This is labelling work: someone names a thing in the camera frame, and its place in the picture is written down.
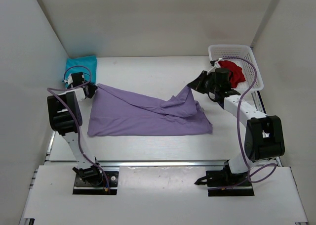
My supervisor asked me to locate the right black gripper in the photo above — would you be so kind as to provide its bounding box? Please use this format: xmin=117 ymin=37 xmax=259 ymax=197
xmin=189 ymin=72 xmax=220 ymax=95

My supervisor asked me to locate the teal t shirt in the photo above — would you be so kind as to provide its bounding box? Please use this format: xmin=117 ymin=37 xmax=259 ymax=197
xmin=63 ymin=55 xmax=97 ymax=89

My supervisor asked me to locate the lavender t shirt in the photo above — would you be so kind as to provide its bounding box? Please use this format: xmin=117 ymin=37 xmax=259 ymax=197
xmin=87 ymin=84 xmax=213 ymax=137

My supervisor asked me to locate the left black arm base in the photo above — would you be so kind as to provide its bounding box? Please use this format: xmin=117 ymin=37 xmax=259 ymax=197
xmin=72 ymin=166 xmax=119 ymax=195

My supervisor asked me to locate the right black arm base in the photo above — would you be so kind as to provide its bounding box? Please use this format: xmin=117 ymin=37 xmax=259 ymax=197
xmin=194 ymin=161 xmax=254 ymax=197

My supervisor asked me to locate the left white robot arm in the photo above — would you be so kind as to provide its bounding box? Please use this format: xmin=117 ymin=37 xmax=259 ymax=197
xmin=47 ymin=72 xmax=104 ymax=185

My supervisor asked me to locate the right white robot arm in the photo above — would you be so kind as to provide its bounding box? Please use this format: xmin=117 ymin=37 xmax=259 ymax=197
xmin=187 ymin=68 xmax=285 ymax=185

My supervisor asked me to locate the white plastic laundry basket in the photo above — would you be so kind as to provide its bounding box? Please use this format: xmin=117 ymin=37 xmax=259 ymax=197
xmin=208 ymin=45 xmax=264 ymax=93

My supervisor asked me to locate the red t shirt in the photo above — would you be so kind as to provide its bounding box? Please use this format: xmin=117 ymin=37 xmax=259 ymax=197
xmin=218 ymin=60 xmax=246 ymax=88

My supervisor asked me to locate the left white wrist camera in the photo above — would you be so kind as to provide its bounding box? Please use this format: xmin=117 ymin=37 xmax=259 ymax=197
xmin=64 ymin=74 xmax=73 ymax=85

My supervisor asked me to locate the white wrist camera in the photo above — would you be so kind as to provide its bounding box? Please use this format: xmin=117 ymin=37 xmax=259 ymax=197
xmin=207 ymin=58 xmax=222 ymax=74
xmin=64 ymin=74 xmax=73 ymax=85

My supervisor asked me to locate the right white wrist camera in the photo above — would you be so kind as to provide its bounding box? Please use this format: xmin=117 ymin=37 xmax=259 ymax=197
xmin=207 ymin=58 xmax=222 ymax=74

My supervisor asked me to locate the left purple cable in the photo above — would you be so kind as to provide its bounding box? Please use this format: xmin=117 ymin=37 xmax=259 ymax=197
xmin=46 ymin=65 xmax=111 ymax=188

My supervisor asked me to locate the purple cable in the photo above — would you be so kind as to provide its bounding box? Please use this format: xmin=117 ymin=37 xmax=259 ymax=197
xmin=46 ymin=65 xmax=111 ymax=188
xmin=217 ymin=57 xmax=278 ymax=186

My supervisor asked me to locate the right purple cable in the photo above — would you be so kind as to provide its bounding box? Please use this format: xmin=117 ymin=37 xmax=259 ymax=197
xmin=217 ymin=57 xmax=278 ymax=186

